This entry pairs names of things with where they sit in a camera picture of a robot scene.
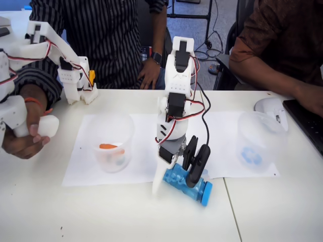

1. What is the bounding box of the blue plastic bottle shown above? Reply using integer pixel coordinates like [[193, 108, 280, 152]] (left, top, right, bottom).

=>
[[162, 163, 213, 207]]

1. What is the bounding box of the white computer mouse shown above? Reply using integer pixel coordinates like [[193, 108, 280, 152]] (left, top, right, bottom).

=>
[[253, 97, 289, 132]]

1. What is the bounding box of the white leader arm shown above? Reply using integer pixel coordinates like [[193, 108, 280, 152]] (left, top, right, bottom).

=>
[[0, 21, 99, 138]]

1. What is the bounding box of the striped-shirt person's left forearm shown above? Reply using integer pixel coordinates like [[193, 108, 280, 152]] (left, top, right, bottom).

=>
[[148, 0, 168, 55]]

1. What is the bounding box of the brown-shirt person's right forearm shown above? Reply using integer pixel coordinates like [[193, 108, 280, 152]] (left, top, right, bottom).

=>
[[229, 55, 311, 101]]

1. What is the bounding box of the striped-shirt person's left hand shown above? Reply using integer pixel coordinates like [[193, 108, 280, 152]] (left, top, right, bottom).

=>
[[137, 59, 162, 90]]

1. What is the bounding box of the brown-shirt person's right hand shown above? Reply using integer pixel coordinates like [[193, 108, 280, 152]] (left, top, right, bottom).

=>
[[294, 85, 323, 115]]

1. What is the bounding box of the striped-shirt person's right hand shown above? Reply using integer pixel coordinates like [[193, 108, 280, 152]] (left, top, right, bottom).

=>
[[1, 100, 51, 160]]

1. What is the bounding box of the black gripper webcam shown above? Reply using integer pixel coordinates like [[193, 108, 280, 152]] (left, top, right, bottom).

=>
[[182, 135, 211, 189]]

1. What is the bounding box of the plain white paper sheet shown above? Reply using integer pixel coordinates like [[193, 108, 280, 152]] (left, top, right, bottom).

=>
[[62, 113, 178, 187]]

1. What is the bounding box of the white paper sheet blue print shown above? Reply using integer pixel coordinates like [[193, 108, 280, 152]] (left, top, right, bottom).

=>
[[175, 110, 281, 180]]

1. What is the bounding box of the left clear plastic cup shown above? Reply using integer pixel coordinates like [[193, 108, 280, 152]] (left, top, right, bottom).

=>
[[84, 113, 134, 174]]

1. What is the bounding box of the clear plastic cup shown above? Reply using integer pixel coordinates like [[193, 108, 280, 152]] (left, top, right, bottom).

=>
[[84, 113, 134, 174], [234, 110, 289, 174]]

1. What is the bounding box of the right clear plastic cup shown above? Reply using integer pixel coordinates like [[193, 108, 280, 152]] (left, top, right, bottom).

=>
[[234, 110, 289, 174]]

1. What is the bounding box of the black office chair with armrest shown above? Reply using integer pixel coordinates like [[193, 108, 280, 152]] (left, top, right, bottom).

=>
[[213, 20, 253, 91]]

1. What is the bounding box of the black smartwatch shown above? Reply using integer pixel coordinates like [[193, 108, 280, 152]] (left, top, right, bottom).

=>
[[150, 51, 164, 64]]

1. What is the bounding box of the red and black box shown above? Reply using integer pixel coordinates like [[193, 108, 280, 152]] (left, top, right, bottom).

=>
[[140, 46, 153, 61]]

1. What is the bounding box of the black laptop keyboard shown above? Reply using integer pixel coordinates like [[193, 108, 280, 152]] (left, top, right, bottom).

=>
[[282, 100, 323, 156]]

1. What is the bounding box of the striped-shirt person's torso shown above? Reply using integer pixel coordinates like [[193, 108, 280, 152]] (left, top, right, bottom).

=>
[[29, 0, 167, 90]]

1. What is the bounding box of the black wheeled metal rack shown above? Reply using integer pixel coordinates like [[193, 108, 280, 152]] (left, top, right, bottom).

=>
[[166, 0, 214, 48]]

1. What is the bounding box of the person in brown shirt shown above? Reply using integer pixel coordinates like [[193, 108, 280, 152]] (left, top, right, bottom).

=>
[[228, 0, 323, 85]]

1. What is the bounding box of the white side desk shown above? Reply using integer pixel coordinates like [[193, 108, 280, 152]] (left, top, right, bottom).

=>
[[0, 10, 32, 51]]

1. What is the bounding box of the black floor cable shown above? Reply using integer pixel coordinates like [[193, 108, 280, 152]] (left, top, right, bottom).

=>
[[196, 30, 228, 63]]

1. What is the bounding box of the orange wrist bracelet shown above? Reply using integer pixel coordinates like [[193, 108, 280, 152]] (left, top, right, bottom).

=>
[[24, 97, 53, 113]]

